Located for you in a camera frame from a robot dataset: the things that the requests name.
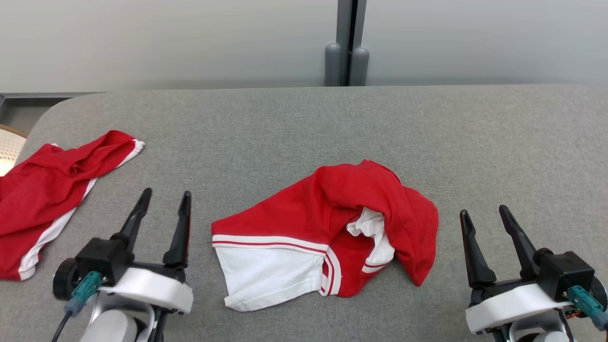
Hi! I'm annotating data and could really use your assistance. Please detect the teal plug camera cable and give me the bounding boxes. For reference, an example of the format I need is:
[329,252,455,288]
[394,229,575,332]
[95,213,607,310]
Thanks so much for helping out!
[567,285,608,332]
[51,271,104,342]

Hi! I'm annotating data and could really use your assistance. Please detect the teal plug right camera cable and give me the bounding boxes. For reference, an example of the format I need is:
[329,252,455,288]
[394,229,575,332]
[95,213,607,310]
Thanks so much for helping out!
[567,285,608,332]

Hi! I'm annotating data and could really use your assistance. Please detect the red white-striped shorts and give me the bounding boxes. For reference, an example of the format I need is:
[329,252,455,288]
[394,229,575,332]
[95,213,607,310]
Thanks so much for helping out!
[0,130,145,281]

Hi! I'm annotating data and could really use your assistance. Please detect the teal plug left camera cable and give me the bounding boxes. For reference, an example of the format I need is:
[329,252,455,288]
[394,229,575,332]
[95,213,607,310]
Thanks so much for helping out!
[51,271,104,342]

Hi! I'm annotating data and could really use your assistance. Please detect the red white sports shirt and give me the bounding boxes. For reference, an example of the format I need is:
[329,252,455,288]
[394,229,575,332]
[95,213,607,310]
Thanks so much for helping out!
[211,160,439,313]

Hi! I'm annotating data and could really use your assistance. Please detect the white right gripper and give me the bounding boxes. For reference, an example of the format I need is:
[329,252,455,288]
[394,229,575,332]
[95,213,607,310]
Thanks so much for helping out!
[459,205,573,335]

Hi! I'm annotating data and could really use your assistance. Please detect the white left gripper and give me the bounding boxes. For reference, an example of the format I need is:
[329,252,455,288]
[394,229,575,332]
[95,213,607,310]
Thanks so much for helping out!
[97,188,194,315]

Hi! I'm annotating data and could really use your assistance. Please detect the grey partition post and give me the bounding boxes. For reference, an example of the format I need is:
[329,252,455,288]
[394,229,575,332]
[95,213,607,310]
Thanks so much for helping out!
[324,0,371,87]

